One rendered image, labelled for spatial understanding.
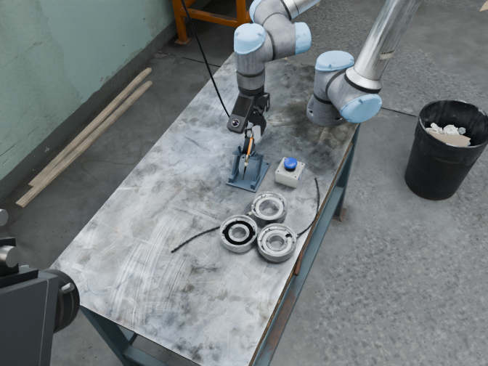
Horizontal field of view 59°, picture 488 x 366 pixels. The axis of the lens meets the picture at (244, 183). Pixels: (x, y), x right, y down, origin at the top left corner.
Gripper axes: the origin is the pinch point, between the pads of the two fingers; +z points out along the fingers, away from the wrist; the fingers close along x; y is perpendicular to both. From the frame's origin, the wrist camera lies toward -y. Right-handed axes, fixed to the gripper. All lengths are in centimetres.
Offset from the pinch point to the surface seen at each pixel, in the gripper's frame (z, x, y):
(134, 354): 68, 26, -53
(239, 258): 11.9, -9.3, -31.6
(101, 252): 12, 27, -44
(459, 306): 92, -86, 23
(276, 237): 10.2, -16.6, -22.7
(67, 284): -70, -24, -79
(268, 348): 68, -18, -32
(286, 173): 7.4, -12.3, -1.9
